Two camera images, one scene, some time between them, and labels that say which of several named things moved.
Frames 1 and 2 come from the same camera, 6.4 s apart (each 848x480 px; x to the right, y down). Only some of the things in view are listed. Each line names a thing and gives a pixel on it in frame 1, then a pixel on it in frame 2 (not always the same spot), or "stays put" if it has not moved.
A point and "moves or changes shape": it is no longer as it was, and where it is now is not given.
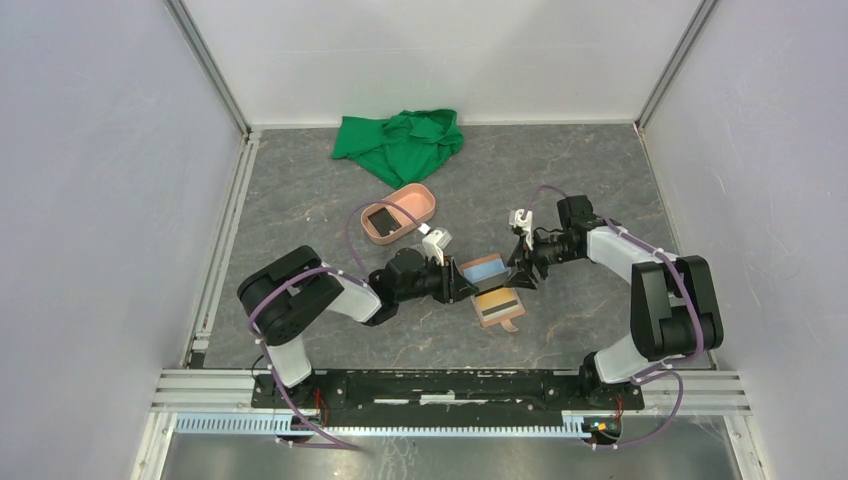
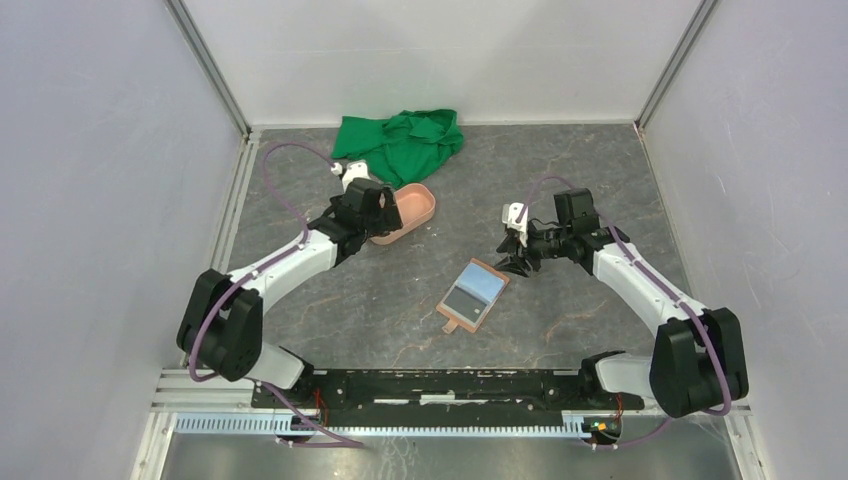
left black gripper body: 430,282 -> 385,219
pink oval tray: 384,223 stays put
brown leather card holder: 496,302 moves or changes shape
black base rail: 447,398 stays put
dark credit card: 491,282 -> 465,303
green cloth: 406,148 stays put
